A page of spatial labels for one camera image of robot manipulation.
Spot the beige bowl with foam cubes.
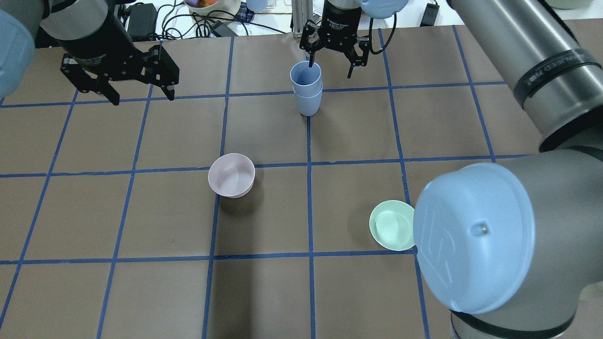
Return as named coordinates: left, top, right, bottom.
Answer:
left=184, top=0, right=241, bottom=15

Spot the mint green bowl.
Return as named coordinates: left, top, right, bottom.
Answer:
left=369, top=200, right=415, bottom=251

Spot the pink bowl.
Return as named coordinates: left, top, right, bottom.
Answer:
left=208, top=153, right=256, bottom=198

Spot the black power adapter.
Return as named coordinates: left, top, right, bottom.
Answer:
left=126, top=3, right=157, bottom=41

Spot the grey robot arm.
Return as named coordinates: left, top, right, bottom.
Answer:
left=299, top=0, right=408, bottom=79
left=1, top=27, right=537, bottom=339

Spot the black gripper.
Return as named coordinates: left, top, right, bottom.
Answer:
left=40, top=0, right=179, bottom=106
left=300, top=7, right=370, bottom=79

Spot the blue cup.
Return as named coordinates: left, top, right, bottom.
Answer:
left=289, top=61, right=323, bottom=98
left=293, top=84, right=323, bottom=117

